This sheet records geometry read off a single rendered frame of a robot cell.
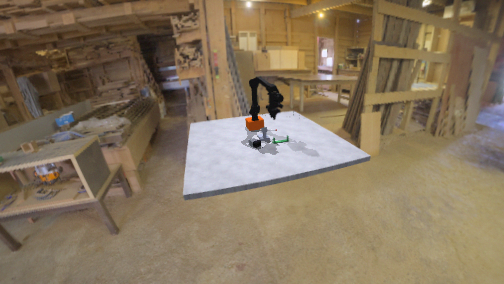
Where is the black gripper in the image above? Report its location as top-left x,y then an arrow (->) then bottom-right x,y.
266,101 -> 281,120

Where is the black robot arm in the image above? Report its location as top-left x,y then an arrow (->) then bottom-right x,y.
249,76 -> 283,121

